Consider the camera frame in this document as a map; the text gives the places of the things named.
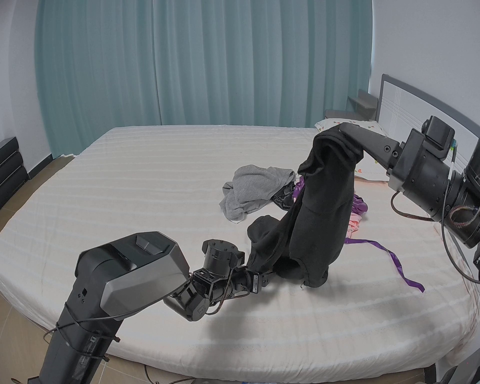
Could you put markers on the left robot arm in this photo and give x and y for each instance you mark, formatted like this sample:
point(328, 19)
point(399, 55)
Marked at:
point(127, 270)

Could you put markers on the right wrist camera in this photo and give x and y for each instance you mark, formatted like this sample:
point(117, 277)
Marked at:
point(438, 131)

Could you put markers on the grey bedside table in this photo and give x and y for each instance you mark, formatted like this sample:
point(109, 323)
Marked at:
point(362, 102)

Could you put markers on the pink garment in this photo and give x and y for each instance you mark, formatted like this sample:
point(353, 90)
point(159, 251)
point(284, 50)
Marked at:
point(353, 225)

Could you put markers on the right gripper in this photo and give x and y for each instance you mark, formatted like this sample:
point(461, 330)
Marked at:
point(420, 180)

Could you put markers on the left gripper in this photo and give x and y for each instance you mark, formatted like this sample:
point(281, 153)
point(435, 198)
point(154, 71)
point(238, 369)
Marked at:
point(255, 284)

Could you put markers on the white printed pillow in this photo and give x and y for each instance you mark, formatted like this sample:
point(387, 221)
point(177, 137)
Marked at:
point(328, 124)

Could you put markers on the black chest of drawers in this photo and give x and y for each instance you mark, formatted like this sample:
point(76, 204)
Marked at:
point(9, 165)

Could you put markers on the blue-green curtain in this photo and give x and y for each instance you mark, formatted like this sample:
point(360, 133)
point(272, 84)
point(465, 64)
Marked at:
point(93, 75)
point(262, 63)

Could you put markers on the black T-shirt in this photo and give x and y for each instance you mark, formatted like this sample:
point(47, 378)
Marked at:
point(322, 210)

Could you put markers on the grey garment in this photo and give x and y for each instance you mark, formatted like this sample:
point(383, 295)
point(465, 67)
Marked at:
point(251, 187)

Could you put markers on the purple satin garment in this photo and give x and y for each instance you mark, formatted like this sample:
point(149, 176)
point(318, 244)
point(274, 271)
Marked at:
point(359, 204)

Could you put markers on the black shiny garment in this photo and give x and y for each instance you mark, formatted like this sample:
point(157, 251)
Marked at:
point(283, 197)

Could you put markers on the bed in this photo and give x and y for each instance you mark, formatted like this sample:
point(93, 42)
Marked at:
point(150, 180)

